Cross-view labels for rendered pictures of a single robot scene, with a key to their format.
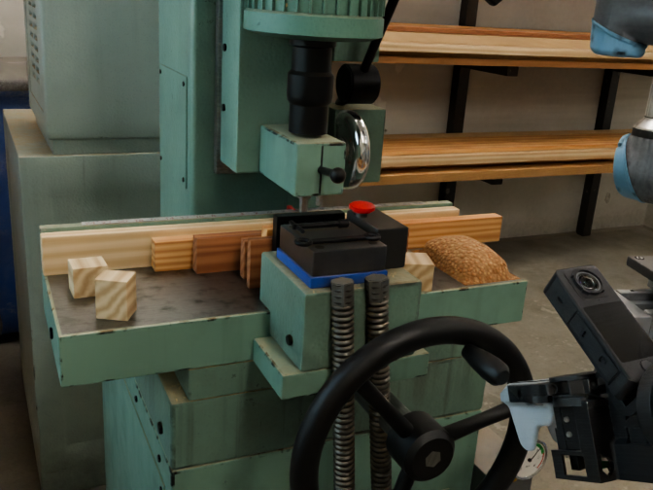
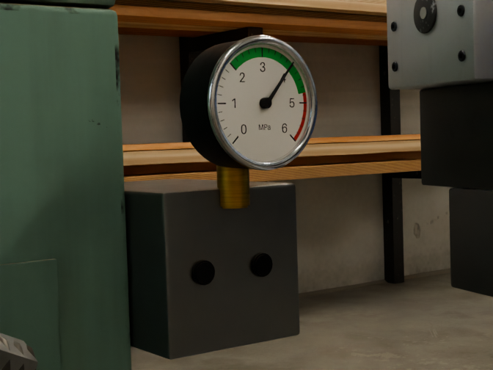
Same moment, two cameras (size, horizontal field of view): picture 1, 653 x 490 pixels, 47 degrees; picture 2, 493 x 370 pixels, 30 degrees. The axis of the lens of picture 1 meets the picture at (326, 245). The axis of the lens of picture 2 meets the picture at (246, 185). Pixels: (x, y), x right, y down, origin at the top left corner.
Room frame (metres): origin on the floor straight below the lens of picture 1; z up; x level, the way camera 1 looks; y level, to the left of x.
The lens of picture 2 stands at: (0.46, -0.21, 0.64)
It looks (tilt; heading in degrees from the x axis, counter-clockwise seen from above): 3 degrees down; 350
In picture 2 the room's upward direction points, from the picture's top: 2 degrees counter-clockwise
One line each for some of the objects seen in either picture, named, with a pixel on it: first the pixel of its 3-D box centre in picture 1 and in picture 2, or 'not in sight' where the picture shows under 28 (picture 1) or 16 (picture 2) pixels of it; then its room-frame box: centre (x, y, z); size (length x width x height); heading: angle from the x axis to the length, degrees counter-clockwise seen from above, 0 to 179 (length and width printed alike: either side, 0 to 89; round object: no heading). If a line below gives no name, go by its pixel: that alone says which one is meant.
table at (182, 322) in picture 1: (305, 309); not in sight; (0.87, 0.02, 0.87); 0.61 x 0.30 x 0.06; 115
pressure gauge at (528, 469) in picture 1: (520, 458); (243, 124); (0.90, -0.29, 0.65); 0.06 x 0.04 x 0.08; 115
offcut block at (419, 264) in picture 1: (413, 271); not in sight; (0.90, -0.11, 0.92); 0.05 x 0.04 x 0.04; 7
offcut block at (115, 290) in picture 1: (116, 295); not in sight; (0.75, 0.23, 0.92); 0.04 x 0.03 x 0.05; 87
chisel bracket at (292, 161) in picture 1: (301, 163); not in sight; (1.00, 0.04, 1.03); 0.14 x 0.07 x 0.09; 25
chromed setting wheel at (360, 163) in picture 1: (347, 150); not in sight; (1.15, -0.02, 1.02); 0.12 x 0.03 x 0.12; 25
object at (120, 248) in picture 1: (272, 236); not in sight; (0.98, 0.08, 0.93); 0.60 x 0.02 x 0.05; 115
